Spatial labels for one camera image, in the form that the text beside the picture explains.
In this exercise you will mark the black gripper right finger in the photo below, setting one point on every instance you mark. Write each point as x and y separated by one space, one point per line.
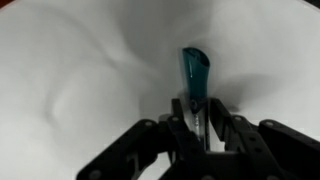
283 153

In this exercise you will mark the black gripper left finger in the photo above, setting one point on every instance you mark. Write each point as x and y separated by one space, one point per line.
133 150

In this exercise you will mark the teal capped white marker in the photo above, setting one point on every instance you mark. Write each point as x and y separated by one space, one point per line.
196 76

